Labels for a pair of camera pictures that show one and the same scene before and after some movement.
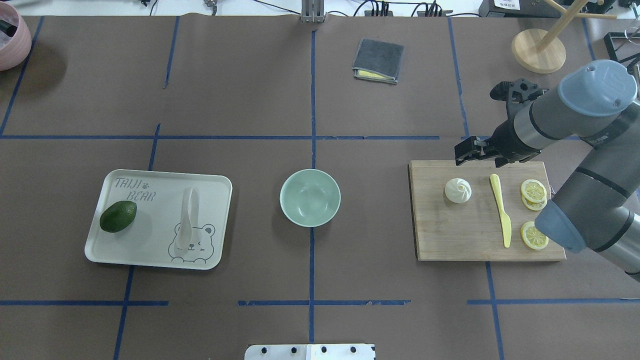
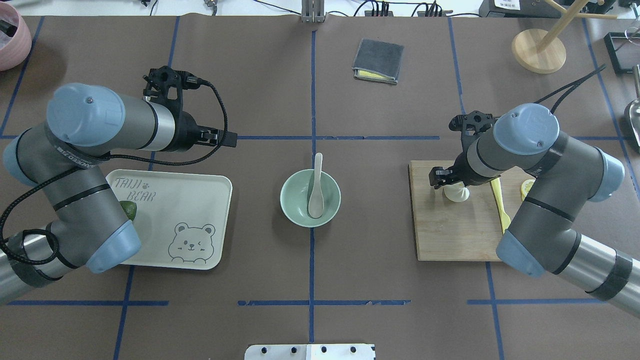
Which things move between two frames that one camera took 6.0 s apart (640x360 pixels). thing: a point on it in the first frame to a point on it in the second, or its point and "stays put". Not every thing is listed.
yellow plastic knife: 506,220 stays put
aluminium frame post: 312,11 stays put
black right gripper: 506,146 to 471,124
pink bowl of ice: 15,38 stays put
